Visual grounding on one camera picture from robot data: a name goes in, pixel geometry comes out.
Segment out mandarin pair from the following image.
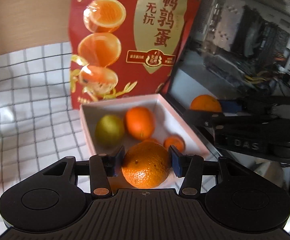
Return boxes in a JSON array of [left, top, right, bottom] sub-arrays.
[[163, 135, 186, 152], [124, 106, 156, 141]]

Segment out white checkered tablecloth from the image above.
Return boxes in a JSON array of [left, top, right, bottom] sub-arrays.
[[0, 42, 92, 235]]

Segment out red snack bag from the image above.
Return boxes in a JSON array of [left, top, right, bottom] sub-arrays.
[[69, 0, 201, 109]]

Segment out glass computer case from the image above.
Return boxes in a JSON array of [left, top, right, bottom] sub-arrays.
[[161, 0, 290, 165]]

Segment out large orange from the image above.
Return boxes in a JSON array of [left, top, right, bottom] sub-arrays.
[[121, 141, 172, 189]]

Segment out pink cardboard box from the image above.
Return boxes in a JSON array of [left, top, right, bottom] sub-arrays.
[[80, 94, 211, 159]]

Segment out large front mandarin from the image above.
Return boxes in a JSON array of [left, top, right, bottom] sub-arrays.
[[189, 95, 222, 113]]

